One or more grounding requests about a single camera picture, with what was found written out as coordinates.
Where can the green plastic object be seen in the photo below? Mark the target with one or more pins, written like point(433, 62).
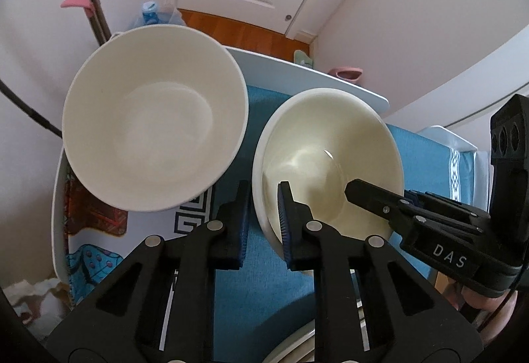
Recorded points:
point(303, 58)

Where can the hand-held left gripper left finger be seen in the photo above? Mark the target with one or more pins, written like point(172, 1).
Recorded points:
point(241, 247)

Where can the person's right hand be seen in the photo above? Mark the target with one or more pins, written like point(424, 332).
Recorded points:
point(479, 307)

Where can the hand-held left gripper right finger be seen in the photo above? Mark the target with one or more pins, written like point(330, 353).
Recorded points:
point(285, 230)

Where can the blue capped bottle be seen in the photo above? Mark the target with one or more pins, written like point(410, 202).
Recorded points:
point(150, 14)

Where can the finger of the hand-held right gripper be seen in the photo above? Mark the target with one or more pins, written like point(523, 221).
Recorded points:
point(438, 204)
point(372, 199)

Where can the white plastic basket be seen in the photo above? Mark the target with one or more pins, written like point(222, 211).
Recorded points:
point(450, 135)

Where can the white wardrobe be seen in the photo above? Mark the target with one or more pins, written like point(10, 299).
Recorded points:
point(413, 16)

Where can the cream round bowl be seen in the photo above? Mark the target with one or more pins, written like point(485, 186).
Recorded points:
point(330, 140)

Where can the teal patterned tablecloth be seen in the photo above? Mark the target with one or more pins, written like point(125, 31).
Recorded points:
point(264, 305)

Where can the pink plastic dish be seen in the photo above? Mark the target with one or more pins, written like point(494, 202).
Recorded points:
point(347, 74)

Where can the black clothes rack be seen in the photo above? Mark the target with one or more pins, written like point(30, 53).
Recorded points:
point(33, 115)

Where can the white round bowl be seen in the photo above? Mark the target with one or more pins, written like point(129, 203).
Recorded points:
point(153, 115)

